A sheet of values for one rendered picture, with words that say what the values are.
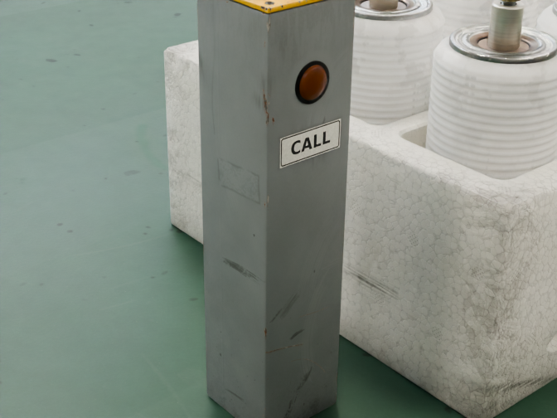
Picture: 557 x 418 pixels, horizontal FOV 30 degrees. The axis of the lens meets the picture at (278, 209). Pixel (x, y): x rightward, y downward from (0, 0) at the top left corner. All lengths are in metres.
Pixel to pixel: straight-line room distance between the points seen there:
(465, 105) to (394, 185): 0.08
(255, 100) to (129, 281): 0.35
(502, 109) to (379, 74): 0.12
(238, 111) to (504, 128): 0.19
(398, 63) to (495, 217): 0.16
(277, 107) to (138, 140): 0.59
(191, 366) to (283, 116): 0.27
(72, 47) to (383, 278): 0.82
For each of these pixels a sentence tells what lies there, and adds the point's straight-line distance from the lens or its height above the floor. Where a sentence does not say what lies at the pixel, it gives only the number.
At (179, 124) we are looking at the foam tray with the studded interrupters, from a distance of 0.95.
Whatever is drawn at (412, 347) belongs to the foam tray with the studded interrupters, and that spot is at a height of 0.03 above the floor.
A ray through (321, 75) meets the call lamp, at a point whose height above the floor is 0.27.
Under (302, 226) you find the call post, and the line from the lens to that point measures 0.67.
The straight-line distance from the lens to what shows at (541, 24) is 0.83.
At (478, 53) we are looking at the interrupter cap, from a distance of 0.72.
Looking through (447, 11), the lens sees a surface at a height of 0.23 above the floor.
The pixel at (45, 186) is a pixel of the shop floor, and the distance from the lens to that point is 1.11.
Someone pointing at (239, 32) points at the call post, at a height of 0.29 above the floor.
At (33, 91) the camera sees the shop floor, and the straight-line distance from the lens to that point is 1.36.
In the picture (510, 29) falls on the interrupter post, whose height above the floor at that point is 0.27.
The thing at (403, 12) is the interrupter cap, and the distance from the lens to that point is 0.80.
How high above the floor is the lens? 0.49
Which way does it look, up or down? 28 degrees down
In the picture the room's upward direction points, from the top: 1 degrees clockwise
